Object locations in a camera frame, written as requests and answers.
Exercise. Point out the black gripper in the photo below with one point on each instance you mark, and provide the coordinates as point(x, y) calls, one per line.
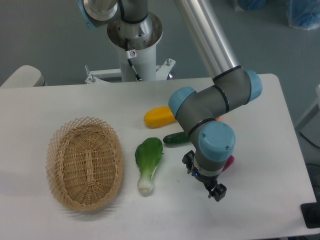
point(216, 190)

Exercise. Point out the green cucumber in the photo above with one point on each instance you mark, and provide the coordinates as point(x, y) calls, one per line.
point(177, 138)

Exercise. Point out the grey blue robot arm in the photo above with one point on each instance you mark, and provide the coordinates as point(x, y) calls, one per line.
point(195, 111)

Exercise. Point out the purple sweet potato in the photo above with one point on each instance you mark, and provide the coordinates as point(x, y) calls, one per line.
point(228, 163)

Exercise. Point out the green bok choy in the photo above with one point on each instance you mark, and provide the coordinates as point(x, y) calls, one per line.
point(147, 158)

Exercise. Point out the yellow mango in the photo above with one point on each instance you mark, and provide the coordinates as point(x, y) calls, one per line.
point(159, 117)

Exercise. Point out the black device at edge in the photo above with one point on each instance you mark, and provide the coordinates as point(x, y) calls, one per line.
point(311, 214)

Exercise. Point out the white furniture at right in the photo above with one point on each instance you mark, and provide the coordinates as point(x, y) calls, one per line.
point(308, 124)

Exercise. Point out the woven wicker basket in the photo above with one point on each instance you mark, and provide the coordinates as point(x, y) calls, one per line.
point(84, 164)

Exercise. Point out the blue plastic bag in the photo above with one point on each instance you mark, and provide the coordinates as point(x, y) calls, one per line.
point(248, 5)
point(303, 14)

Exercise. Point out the white chair corner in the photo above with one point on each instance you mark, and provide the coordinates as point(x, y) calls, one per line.
point(25, 76)

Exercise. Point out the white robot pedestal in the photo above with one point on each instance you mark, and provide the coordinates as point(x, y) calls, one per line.
point(135, 45)

